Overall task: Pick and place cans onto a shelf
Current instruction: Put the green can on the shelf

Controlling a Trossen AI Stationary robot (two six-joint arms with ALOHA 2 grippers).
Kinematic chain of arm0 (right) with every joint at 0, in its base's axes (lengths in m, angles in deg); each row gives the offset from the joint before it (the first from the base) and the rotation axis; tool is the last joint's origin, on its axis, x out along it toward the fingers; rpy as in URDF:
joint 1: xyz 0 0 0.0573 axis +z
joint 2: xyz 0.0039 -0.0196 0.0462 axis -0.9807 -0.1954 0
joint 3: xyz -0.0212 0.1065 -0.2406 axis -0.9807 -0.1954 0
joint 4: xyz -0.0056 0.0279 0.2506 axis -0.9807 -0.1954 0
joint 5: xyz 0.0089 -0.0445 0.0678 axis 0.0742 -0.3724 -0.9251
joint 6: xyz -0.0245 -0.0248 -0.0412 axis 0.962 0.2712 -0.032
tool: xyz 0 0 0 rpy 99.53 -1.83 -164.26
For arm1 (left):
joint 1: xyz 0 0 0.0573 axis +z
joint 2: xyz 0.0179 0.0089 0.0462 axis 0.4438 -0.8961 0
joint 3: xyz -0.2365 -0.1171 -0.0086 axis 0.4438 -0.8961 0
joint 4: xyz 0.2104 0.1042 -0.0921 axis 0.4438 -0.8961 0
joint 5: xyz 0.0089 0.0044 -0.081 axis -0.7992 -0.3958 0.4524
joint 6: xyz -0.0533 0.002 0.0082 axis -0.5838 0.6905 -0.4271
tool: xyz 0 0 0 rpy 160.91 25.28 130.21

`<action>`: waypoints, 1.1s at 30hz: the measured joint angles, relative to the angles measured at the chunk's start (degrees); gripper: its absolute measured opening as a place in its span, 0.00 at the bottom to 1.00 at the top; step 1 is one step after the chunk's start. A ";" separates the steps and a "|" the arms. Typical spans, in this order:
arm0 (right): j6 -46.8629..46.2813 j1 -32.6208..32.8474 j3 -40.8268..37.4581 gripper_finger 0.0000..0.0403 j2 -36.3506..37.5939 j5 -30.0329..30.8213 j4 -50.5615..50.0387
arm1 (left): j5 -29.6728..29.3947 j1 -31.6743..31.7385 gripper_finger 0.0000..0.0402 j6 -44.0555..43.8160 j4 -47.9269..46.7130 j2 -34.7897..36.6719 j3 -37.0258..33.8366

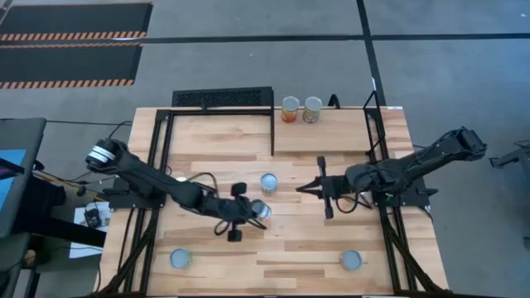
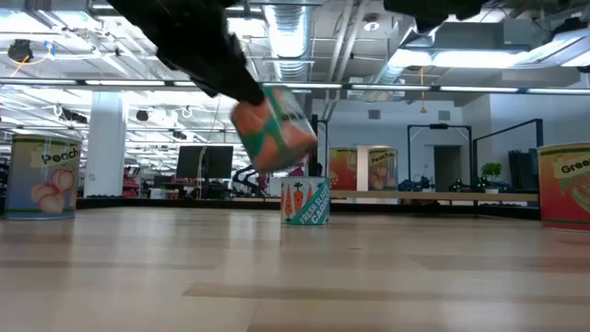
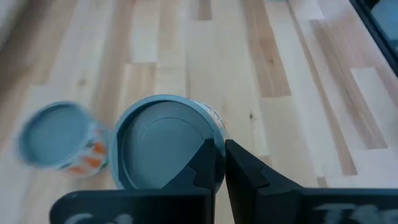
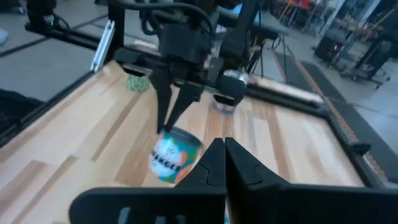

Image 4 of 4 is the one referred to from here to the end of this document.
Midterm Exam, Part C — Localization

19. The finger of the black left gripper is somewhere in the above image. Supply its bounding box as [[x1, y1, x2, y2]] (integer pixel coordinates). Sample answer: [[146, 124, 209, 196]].
[[164, 83, 205, 133], [149, 65, 174, 134]]

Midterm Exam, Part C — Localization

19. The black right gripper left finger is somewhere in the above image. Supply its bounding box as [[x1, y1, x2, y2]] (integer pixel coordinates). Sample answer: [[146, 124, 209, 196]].
[[68, 138, 228, 224]]

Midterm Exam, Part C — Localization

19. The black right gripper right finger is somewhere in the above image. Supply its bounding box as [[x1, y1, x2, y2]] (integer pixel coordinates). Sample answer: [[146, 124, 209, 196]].
[[225, 136, 398, 224]]

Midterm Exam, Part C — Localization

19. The peaches can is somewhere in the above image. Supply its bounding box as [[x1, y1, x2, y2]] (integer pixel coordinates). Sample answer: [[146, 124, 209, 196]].
[[212, 68, 250, 115]]

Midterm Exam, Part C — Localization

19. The teal baked beans can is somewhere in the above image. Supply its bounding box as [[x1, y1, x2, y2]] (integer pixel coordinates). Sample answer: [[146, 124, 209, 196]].
[[148, 126, 205, 185]]

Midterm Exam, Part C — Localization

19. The green polka dot can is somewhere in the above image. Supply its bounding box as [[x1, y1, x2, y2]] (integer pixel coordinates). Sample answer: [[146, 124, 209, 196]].
[[125, 72, 152, 93]]

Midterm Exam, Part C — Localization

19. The silver aluminium extrusion bar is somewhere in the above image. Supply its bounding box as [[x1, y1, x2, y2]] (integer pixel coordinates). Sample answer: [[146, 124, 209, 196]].
[[89, 20, 116, 73]]

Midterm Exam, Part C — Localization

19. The black computer tower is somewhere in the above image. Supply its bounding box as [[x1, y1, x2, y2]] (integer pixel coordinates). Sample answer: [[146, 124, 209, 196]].
[[313, 34, 343, 62]]

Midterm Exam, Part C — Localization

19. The black box with green light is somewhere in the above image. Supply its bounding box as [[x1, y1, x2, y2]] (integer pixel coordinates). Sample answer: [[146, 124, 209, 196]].
[[25, 0, 65, 34]]

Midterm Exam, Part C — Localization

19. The black aluminium rig frame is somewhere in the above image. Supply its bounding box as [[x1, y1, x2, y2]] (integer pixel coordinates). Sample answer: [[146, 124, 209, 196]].
[[0, 0, 398, 190]]

